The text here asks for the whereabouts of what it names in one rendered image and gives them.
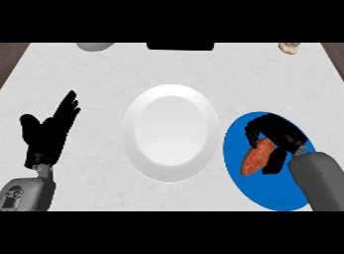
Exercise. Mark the white plate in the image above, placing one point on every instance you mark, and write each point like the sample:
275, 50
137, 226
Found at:
170, 133

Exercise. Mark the grey round bowl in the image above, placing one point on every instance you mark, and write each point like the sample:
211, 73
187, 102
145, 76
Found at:
94, 46

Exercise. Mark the black rectangular appliance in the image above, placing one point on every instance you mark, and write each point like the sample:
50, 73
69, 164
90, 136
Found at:
180, 46

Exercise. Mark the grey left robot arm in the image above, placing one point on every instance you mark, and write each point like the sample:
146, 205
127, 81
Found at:
27, 193

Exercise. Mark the blue plate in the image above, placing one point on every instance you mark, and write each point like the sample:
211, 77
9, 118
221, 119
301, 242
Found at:
276, 188

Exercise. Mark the orange sweet potato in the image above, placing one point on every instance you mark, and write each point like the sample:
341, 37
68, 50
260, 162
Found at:
255, 158

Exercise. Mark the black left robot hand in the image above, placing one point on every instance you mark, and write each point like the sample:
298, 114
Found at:
49, 132

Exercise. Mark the beige garlic bulb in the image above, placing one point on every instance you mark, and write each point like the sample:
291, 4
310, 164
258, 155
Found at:
289, 48

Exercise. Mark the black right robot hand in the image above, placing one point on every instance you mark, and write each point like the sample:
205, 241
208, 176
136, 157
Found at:
279, 132

